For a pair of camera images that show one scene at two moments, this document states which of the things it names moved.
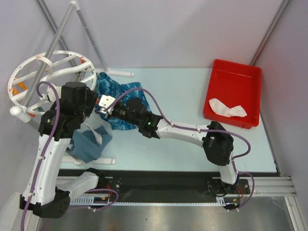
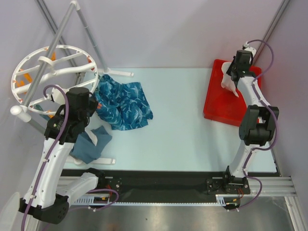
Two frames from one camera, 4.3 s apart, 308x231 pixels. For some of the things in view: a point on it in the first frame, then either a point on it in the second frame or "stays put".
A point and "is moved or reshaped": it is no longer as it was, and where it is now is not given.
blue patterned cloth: (107, 86) stays put
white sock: (221, 109) to (227, 82)
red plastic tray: (234, 84) stays put
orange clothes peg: (15, 92) to (21, 82)
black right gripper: (115, 110) to (235, 72)
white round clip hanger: (39, 78) is moved or reshaped
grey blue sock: (85, 146) stays put
